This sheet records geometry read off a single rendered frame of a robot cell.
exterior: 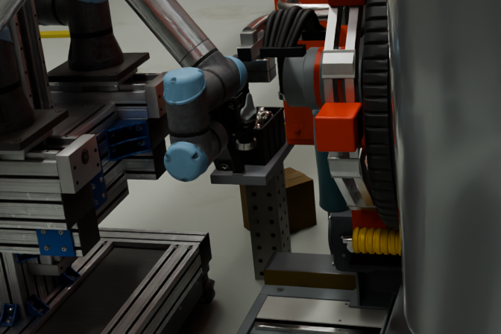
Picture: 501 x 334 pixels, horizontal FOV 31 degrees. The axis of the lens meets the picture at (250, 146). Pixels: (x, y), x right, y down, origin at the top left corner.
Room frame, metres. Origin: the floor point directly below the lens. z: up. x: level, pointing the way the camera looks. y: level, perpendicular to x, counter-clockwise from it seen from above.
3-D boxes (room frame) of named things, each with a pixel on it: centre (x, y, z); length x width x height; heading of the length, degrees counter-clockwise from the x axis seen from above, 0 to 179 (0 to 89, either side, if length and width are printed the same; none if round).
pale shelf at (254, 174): (2.63, -0.02, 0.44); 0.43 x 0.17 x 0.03; 161
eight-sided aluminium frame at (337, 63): (1.93, -0.27, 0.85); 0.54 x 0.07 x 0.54; 161
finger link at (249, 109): (1.80, -0.01, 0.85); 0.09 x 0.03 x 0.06; 152
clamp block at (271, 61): (1.84, -0.02, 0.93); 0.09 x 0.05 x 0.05; 71
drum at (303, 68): (1.95, -0.20, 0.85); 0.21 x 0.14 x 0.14; 71
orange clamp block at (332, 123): (1.63, -0.17, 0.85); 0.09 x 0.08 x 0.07; 161
